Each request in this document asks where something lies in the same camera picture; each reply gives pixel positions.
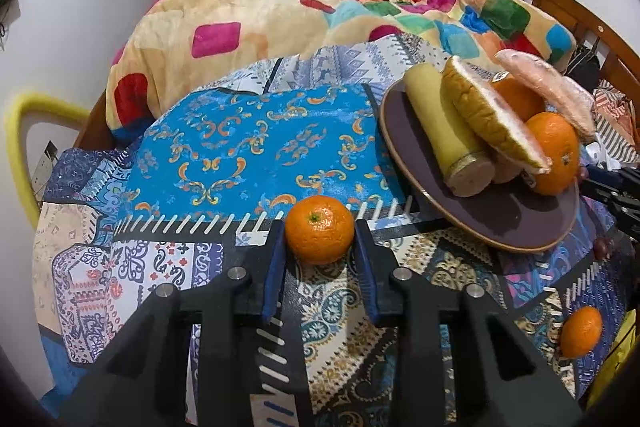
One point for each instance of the small mandarin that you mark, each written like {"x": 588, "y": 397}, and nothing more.
{"x": 581, "y": 332}
{"x": 320, "y": 229}

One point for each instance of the yellow foam tube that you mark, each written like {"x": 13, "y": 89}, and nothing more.
{"x": 20, "y": 142}

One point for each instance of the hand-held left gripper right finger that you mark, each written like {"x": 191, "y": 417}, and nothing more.
{"x": 365, "y": 267}

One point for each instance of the black bag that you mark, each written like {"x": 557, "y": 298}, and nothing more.
{"x": 584, "y": 67}

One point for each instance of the blue patterned bedsheet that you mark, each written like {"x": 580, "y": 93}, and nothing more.
{"x": 240, "y": 147}

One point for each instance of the dark purple plate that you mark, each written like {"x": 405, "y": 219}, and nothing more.
{"x": 500, "y": 217}

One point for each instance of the wall socket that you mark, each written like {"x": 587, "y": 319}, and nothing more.
{"x": 45, "y": 167}

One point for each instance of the striped cloth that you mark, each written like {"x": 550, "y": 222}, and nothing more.
{"x": 617, "y": 117}

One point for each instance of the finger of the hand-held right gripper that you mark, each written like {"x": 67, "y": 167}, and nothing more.
{"x": 610, "y": 182}

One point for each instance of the wooden bed headboard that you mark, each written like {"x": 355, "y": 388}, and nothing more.
{"x": 590, "y": 22}

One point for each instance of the large orange with sticker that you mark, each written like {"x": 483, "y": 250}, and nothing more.
{"x": 555, "y": 152}
{"x": 517, "y": 99}

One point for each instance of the colourful checked blanket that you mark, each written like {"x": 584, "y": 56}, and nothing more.
{"x": 260, "y": 22}

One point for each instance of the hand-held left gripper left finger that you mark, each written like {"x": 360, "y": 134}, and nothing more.
{"x": 274, "y": 267}

